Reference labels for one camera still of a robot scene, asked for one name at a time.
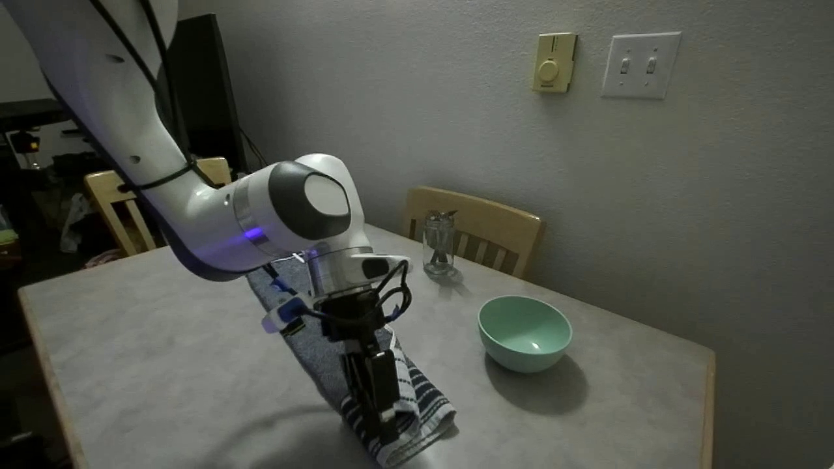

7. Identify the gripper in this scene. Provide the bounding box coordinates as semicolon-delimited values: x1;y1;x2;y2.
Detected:
318;291;402;448

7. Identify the grey blue striped towel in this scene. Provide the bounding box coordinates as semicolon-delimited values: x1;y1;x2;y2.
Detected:
246;255;457;468

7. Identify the clear glass jar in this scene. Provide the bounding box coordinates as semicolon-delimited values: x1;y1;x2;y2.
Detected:
422;209;458;277

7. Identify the mint green bowl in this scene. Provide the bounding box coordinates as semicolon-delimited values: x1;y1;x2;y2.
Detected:
477;295;574;375

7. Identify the wooden chair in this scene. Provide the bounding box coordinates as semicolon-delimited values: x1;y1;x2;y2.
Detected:
83;156;233;259
401;186;545;280

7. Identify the black monitor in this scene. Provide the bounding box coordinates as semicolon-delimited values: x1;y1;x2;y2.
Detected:
164;12;250;178

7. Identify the white plastic bag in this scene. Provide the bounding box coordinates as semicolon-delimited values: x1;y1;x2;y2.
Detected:
59;192;93;255

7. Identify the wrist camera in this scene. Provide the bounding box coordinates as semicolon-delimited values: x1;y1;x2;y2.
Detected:
261;296;311;338

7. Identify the beige wall thermostat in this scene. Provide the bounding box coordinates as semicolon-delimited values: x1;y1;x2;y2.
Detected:
532;32;579;94

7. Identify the white light switch plate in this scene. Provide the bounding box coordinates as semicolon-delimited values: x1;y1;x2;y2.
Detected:
600;31;683;101

